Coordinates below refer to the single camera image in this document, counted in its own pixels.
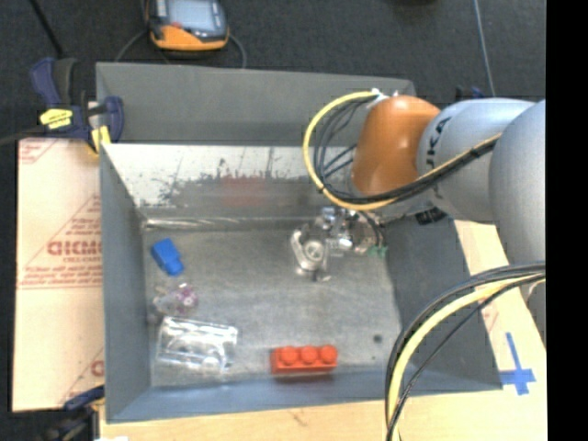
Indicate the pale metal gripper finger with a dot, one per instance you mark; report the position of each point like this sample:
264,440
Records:
311,270
298,246

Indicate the grey metal bin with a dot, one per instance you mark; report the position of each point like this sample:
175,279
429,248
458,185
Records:
275,301

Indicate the red toy brick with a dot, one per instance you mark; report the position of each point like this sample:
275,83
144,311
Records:
303,361

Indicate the blue plastic block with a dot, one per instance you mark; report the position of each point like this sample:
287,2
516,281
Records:
167,255

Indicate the clear thing with purple spots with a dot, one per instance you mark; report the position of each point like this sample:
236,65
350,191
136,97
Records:
177,299

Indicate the clear plastic packet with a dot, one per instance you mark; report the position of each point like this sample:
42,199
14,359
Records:
195,345

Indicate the brown cardboard board red print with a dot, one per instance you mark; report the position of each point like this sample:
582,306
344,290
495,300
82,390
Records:
55,228

